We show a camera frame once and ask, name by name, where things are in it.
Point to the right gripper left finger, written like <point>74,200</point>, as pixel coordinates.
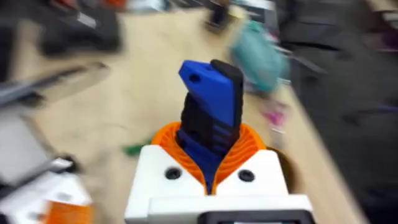
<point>155,174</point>

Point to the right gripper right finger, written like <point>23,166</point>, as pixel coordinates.
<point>264,174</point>

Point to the teal toy tub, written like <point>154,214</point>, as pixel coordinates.
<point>258,56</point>

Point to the black box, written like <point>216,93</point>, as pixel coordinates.
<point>84,31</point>

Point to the green vegetable toy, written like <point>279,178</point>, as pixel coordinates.
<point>134,150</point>

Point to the pink small toy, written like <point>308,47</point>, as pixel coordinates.
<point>275,117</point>

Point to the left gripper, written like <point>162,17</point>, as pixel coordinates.
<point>18,146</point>

